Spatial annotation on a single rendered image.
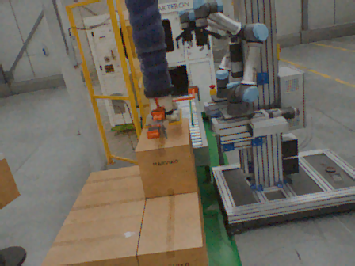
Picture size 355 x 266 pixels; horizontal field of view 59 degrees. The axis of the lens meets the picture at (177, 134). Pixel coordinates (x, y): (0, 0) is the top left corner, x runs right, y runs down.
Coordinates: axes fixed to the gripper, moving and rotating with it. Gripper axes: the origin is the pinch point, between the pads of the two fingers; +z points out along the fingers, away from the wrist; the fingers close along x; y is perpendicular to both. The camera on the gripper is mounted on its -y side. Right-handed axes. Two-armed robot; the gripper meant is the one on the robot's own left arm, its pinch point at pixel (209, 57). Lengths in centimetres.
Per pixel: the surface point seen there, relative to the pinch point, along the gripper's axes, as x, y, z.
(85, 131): -145, 136, 82
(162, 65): -24.4, 31.6, 3.1
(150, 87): -23, 42, 17
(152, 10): -23, 31, -34
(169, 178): -1, 41, 83
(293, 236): 4, -49, 152
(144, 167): -2, 57, 71
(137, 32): -23, 44, -22
